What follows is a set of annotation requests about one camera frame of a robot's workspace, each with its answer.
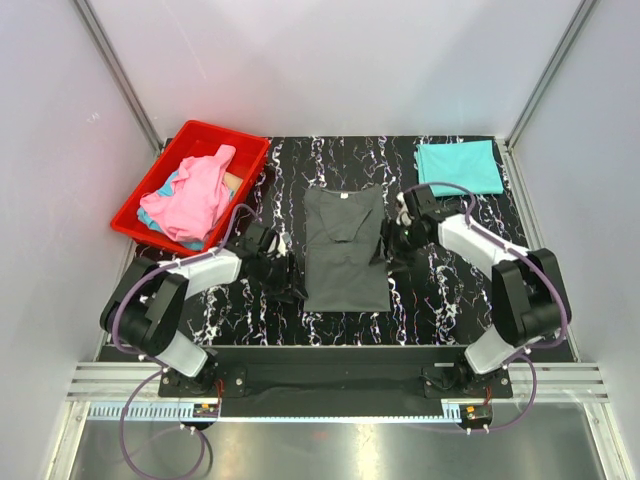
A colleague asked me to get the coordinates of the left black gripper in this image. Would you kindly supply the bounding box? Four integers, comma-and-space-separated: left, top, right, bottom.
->
254, 252, 307, 304

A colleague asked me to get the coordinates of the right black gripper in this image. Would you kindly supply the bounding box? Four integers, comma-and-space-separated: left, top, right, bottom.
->
368, 218, 430, 274

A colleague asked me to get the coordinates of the dark grey t-shirt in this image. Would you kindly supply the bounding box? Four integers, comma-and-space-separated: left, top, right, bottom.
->
304, 184, 390, 313

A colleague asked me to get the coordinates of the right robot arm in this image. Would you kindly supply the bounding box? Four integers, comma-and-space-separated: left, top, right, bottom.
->
380, 183, 571, 397

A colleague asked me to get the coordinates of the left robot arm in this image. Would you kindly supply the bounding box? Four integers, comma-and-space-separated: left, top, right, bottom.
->
100, 223, 308, 396

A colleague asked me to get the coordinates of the folded teal t-shirt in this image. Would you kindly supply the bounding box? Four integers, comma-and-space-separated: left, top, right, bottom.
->
415, 140, 504, 197

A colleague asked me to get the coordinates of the pink t-shirt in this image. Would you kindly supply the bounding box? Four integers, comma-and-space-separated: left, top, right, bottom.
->
140, 145, 236, 243

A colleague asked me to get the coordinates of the red plastic bin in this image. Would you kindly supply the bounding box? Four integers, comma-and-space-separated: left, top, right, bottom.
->
111, 120, 270, 256

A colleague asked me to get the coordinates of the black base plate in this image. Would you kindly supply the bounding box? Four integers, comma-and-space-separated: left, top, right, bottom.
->
159, 346, 513, 421

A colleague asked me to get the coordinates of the aluminium cross rail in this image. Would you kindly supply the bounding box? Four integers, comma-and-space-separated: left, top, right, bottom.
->
47, 362, 640, 480

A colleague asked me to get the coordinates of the right aluminium frame post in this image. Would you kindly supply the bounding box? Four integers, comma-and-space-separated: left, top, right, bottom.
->
505, 0, 599, 151

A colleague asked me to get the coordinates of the aluminium frame post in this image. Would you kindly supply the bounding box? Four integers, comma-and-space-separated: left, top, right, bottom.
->
505, 0, 599, 151
71, 0, 164, 154

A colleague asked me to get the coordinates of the left aluminium frame post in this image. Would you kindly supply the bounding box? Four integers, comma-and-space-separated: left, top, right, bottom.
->
71, 0, 164, 154

